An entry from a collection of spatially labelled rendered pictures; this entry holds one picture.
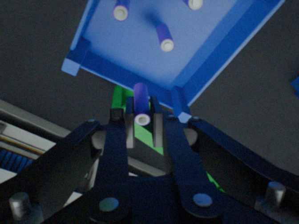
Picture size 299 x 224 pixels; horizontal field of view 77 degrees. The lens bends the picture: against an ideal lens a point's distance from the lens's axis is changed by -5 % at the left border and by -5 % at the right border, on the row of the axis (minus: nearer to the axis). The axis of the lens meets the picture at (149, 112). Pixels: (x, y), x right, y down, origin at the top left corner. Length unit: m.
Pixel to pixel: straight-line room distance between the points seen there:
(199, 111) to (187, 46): 0.67
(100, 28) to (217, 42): 0.18
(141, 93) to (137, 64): 0.10
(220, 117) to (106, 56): 0.80
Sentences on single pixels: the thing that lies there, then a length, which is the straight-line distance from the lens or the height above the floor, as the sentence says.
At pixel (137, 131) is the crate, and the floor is 0.20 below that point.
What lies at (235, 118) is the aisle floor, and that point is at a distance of 1.08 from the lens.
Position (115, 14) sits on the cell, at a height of 0.47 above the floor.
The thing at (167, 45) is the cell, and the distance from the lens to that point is 0.26.
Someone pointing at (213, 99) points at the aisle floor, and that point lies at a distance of 0.95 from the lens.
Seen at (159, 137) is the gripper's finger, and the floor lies 0.60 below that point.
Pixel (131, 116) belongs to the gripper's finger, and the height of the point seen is 0.59.
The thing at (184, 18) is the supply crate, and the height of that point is 0.40.
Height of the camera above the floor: 0.71
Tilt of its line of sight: 49 degrees down
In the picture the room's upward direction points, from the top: 175 degrees clockwise
